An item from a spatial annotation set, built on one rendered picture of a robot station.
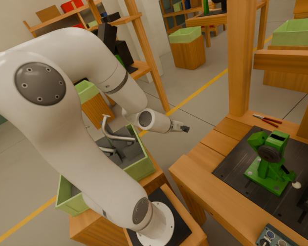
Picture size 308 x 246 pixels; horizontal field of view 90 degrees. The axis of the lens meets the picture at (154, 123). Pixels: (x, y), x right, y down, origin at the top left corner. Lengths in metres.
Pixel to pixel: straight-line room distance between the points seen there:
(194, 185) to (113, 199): 0.53
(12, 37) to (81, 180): 6.61
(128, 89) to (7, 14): 6.56
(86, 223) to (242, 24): 1.37
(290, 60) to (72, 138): 0.96
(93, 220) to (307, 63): 1.39
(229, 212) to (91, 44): 0.79
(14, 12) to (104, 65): 6.55
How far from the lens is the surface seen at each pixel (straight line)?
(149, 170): 1.08
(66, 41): 0.37
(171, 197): 0.94
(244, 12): 0.91
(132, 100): 0.47
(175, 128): 0.71
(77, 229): 1.23
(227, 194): 0.86
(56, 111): 0.26
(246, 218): 0.83
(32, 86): 0.25
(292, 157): 1.01
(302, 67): 1.01
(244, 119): 1.19
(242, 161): 0.95
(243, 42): 0.95
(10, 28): 6.90
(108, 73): 0.41
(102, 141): 1.20
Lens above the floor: 1.69
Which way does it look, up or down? 39 degrees down
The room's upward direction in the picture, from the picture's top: 24 degrees counter-clockwise
